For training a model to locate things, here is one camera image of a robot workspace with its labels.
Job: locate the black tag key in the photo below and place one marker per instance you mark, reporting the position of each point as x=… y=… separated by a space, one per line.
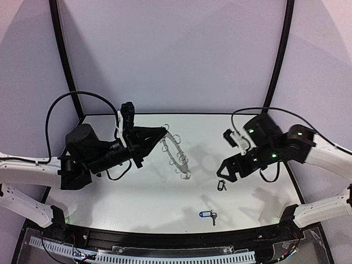
x=221 y=185

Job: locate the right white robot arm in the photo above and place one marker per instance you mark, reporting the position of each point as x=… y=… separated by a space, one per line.
x=263 y=143

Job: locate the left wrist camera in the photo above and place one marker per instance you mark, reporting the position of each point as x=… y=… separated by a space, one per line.
x=125 y=122

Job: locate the left black frame post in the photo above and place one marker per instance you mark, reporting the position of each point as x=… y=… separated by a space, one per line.
x=58 y=32

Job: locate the white slotted cable duct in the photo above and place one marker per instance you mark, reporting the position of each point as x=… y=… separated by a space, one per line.
x=217 y=255

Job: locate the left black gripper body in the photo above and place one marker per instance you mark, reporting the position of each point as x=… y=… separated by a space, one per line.
x=133 y=147

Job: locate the blue tag key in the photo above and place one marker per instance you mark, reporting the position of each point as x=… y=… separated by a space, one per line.
x=209 y=214

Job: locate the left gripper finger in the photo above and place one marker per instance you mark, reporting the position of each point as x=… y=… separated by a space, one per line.
x=150 y=133
x=147 y=146

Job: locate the black frame post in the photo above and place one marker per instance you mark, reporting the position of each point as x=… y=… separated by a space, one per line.
x=58 y=32
x=288 y=15

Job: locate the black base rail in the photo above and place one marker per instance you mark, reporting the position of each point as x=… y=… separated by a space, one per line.
x=98 y=238

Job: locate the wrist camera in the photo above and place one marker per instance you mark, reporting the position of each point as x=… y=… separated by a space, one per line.
x=236 y=140
x=125 y=122

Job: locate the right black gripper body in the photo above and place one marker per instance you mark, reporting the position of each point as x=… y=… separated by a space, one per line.
x=250 y=161

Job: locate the right black frame post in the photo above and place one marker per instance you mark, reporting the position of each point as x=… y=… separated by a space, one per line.
x=288 y=15

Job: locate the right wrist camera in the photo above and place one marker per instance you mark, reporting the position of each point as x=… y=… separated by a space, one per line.
x=236 y=140

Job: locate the metal ring disc with keyrings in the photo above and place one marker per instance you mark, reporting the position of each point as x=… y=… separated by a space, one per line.
x=177 y=157

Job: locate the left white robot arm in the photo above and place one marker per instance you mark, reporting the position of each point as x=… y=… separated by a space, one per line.
x=88 y=155

